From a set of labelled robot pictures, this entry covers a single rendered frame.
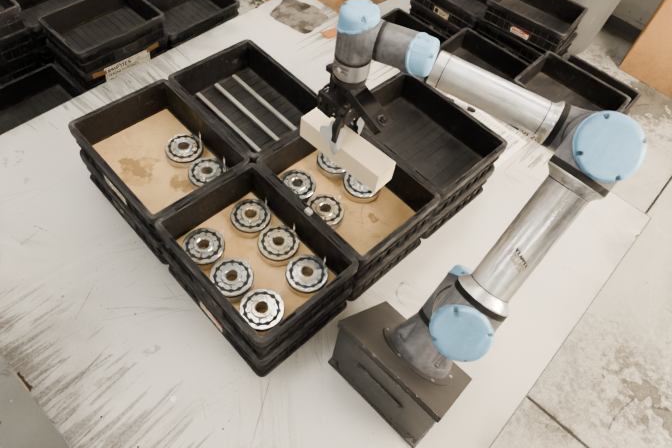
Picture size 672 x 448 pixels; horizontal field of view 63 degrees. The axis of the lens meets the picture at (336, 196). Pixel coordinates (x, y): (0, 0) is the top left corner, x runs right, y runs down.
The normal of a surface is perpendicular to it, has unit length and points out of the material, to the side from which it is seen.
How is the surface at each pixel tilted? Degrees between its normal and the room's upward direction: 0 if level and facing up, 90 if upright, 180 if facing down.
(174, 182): 0
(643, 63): 73
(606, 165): 42
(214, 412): 0
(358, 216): 0
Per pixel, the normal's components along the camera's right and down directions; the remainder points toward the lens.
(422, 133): 0.10, -0.59
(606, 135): -0.14, 0.05
